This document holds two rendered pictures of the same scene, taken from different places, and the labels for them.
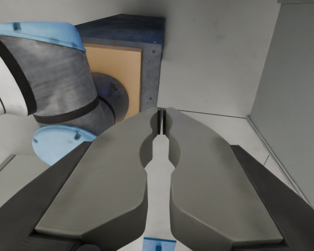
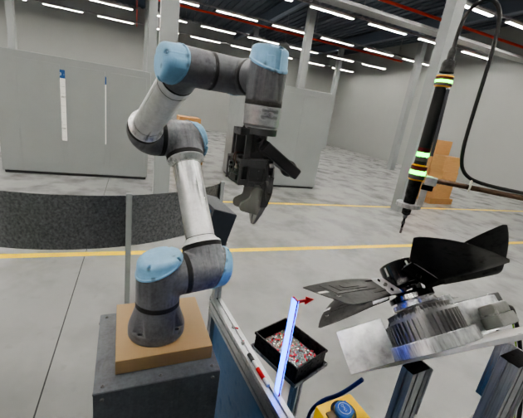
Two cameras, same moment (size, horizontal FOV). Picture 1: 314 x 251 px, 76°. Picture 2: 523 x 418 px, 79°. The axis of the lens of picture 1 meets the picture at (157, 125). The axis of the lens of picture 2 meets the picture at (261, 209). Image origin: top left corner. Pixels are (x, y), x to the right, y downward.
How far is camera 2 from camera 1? 0.73 m
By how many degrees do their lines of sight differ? 88
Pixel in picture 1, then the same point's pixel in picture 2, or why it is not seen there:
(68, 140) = (174, 255)
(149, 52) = (210, 362)
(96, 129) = (174, 276)
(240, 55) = not seen: outside the picture
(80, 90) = (202, 269)
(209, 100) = not seen: outside the picture
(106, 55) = (200, 327)
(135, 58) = (206, 342)
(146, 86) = (174, 368)
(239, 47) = not seen: outside the picture
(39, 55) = (220, 253)
